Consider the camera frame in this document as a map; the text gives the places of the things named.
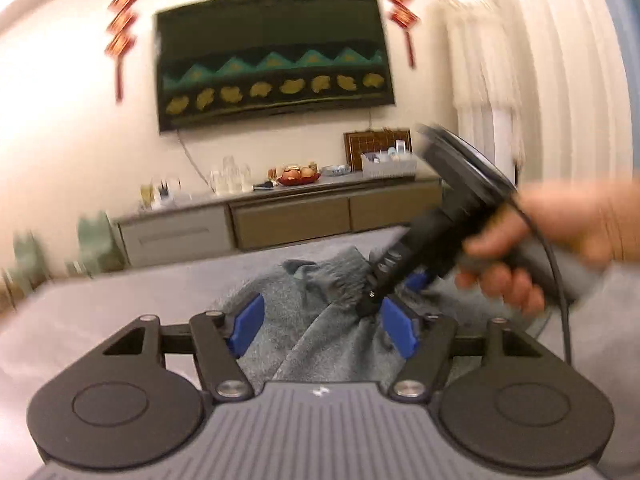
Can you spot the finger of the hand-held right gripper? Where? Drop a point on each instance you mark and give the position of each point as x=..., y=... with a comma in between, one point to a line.
x=385, y=275
x=417, y=281

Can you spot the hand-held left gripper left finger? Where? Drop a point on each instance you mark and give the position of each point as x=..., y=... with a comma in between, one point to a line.
x=245, y=330

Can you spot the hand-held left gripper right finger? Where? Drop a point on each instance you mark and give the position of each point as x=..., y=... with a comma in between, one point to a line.
x=400, y=330

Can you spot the grey garment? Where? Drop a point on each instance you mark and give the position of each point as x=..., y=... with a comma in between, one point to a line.
x=320, y=320

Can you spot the person's right forearm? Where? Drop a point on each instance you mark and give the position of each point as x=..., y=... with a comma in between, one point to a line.
x=627, y=225

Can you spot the person's right hand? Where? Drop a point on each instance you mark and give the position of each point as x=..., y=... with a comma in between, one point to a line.
x=565, y=220

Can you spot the white basket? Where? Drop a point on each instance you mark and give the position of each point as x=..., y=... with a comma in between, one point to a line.
x=389, y=166

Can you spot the long low television cabinet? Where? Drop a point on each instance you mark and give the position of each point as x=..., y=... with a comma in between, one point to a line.
x=290, y=220

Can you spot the blue and white bowl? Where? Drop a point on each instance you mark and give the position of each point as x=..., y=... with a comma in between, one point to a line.
x=336, y=170

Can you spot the wooden lattice board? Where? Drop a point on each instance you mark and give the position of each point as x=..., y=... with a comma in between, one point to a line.
x=356, y=147

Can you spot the red fruit bowl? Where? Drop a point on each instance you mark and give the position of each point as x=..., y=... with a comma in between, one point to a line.
x=299, y=175

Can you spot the white curtain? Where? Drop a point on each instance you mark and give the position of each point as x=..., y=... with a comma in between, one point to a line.
x=525, y=60

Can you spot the clear glassware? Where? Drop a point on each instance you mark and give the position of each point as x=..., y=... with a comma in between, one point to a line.
x=230, y=177

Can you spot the tray with cups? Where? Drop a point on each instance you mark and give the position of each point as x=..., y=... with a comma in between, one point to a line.
x=165, y=195

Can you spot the green chair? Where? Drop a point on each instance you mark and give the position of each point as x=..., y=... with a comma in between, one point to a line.
x=30, y=260
x=100, y=242

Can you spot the red hanging decoration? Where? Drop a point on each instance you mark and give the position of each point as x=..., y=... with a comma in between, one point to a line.
x=400, y=5
x=122, y=25

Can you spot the television with patterned dark cover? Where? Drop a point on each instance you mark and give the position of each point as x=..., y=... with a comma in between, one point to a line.
x=272, y=60

